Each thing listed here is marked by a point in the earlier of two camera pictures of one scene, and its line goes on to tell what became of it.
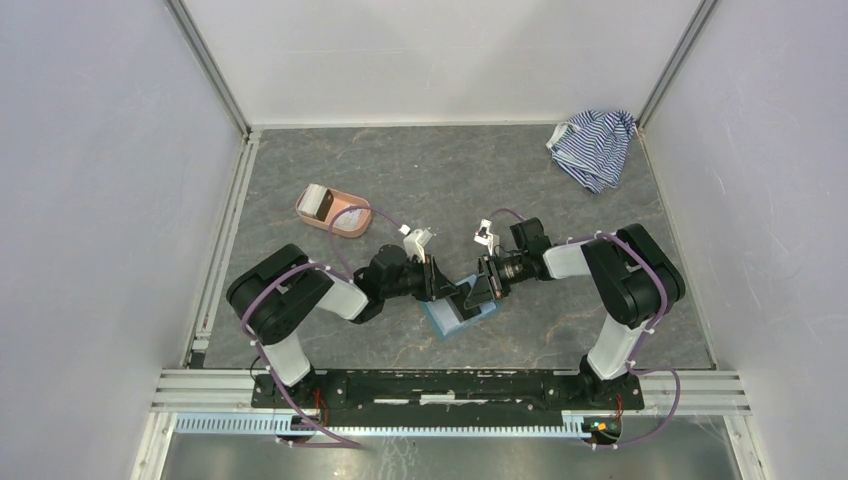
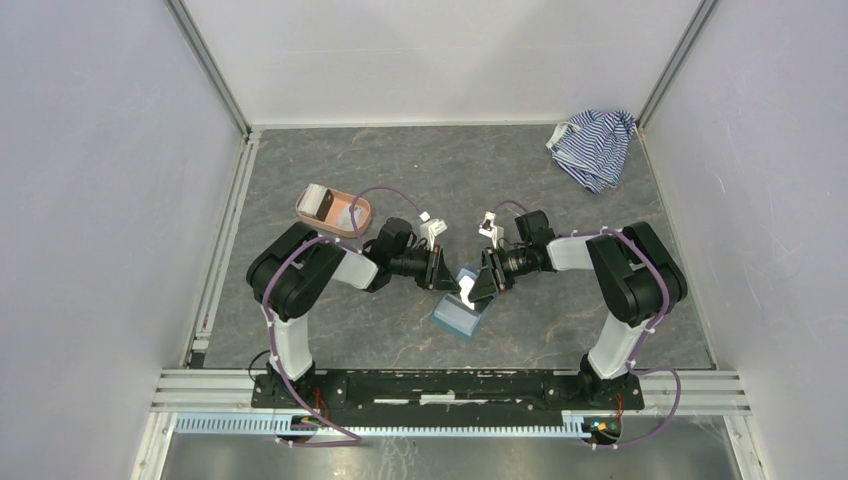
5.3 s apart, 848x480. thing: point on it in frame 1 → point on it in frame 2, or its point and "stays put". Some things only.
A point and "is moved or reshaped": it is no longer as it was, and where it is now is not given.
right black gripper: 489,285 stays put
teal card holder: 444,315 is moved or reshaped
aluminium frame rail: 696,392 stays put
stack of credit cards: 310,199 stays put
